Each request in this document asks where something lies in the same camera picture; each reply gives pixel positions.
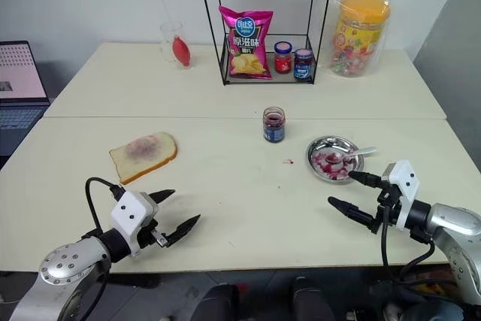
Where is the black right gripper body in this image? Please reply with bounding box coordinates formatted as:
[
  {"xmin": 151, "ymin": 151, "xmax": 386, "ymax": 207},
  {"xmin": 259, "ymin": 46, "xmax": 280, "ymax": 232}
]
[{"xmin": 371, "ymin": 184, "xmax": 403, "ymax": 235}]

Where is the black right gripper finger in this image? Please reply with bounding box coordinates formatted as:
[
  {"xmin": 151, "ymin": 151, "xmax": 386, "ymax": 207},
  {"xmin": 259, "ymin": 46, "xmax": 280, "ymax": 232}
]
[
  {"xmin": 348, "ymin": 170, "xmax": 384, "ymax": 189},
  {"xmin": 327, "ymin": 195, "xmax": 380, "ymax": 235}
]

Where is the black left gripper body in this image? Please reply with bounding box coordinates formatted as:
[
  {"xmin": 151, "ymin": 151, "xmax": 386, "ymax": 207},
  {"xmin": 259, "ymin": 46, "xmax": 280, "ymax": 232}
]
[{"xmin": 135, "ymin": 192, "xmax": 169, "ymax": 250}]

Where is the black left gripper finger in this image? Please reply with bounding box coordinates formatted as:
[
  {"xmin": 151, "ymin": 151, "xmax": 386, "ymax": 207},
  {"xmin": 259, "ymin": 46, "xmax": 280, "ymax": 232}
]
[
  {"xmin": 149, "ymin": 189, "xmax": 177, "ymax": 205},
  {"xmin": 166, "ymin": 213, "xmax": 202, "ymax": 249}
]

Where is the bread slice with jam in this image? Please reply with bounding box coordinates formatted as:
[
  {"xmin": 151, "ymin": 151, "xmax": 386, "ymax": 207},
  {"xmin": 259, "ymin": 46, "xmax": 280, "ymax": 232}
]
[{"xmin": 108, "ymin": 131, "xmax": 179, "ymax": 186}]

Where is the open blueberry jam jar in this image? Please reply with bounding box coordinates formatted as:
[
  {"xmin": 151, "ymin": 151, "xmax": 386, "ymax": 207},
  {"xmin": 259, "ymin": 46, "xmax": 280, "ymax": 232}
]
[{"xmin": 262, "ymin": 107, "xmax": 286, "ymax": 144}]

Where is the blue label jar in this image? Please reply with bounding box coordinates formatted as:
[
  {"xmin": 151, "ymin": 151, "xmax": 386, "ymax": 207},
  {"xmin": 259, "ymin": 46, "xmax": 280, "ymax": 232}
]
[{"xmin": 293, "ymin": 48, "xmax": 314, "ymax": 82}]

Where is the red lid jar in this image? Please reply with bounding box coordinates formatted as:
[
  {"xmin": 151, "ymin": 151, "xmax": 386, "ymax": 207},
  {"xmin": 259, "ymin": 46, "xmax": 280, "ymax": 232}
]
[{"xmin": 273, "ymin": 41, "xmax": 294, "ymax": 75}]

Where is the metal spoon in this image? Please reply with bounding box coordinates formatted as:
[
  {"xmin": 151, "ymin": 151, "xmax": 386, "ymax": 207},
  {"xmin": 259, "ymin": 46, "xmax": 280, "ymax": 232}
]
[{"xmin": 325, "ymin": 146, "xmax": 378, "ymax": 165}]

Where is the round metal plate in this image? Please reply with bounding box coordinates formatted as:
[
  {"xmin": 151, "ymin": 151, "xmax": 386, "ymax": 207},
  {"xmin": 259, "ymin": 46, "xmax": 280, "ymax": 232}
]
[{"xmin": 305, "ymin": 135, "xmax": 365, "ymax": 185}]

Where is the dark rounded shape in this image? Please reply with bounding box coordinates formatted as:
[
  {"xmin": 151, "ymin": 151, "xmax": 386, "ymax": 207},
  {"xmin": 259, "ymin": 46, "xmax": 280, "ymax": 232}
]
[
  {"xmin": 201, "ymin": 282, "xmax": 242, "ymax": 321},
  {"xmin": 292, "ymin": 277, "xmax": 337, "ymax": 321}
]

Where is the candy jar with orange lid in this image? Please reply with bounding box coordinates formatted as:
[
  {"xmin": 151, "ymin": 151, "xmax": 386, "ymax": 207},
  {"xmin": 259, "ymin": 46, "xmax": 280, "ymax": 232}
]
[{"xmin": 329, "ymin": 0, "xmax": 392, "ymax": 78}]

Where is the red bulb dropper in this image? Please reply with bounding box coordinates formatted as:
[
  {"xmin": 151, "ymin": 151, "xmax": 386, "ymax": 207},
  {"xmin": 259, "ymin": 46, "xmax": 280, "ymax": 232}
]
[{"xmin": 160, "ymin": 0, "xmax": 192, "ymax": 69}]

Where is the clear glass cup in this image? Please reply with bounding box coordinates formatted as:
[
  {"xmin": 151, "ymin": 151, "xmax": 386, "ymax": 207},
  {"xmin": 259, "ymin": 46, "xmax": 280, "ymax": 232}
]
[{"xmin": 159, "ymin": 21, "xmax": 192, "ymax": 70}]

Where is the pink potato chips bag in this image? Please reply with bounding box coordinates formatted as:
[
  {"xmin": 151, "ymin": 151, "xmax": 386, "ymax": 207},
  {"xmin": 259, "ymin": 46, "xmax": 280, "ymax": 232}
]
[{"xmin": 218, "ymin": 5, "xmax": 274, "ymax": 80}]

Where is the open laptop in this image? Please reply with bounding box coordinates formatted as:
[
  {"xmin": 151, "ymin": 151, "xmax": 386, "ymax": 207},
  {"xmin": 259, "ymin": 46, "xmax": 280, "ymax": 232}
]
[{"xmin": 0, "ymin": 40, "xmax": 51, "ymax": 157}]

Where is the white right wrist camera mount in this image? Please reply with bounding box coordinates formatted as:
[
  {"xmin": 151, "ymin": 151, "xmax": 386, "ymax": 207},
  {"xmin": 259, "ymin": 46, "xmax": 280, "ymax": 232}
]
[{"xmin": 380, "ymin": 160, "xmax": 421, "ymax": 231}]

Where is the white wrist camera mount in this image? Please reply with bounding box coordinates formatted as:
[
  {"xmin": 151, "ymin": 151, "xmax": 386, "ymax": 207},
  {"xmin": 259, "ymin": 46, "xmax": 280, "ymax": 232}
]
[
  {"xmin": 110, "ymin": 190, "xmax": 159, "ymax": 258},
  {"xmin": 380, "ymin": 160, "xmax": 421, "ymax": 231}
]

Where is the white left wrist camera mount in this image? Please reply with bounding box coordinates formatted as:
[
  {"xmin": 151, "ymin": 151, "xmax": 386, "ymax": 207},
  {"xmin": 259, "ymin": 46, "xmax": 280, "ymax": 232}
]
[{"xmin": 110, "ymin": 190, "xmax": 159, "ymax": 258}]

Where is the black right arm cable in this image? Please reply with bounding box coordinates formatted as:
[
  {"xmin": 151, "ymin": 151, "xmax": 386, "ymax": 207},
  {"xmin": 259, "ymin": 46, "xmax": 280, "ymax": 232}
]
[{"xmin": 380, "ymin": 185, "xmax": 437, "ymax": 284}]

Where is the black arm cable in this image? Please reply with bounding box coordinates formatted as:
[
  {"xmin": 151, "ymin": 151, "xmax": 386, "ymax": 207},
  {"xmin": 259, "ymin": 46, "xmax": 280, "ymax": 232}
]
[
  {"xmin": 380, "ymin": 185, "xmax": 437, "ymax": 284},
  {"xmin": 84, "ymin": 176, "xmax": 126, "ymax": 238}
]

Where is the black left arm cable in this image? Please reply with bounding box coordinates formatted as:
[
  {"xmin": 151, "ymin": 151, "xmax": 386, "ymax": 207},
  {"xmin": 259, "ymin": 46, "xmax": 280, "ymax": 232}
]
[{"xmin": 84, "ymin": 176, "xmax": 126, "ymax": 238}]

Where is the black wire shelf rack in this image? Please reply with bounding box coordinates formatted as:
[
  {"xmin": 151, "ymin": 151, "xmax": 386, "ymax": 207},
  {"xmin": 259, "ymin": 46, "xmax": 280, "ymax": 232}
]
[{"xmin": 195, "ymin": 0, "xmax": 337, "ymax": 86}]

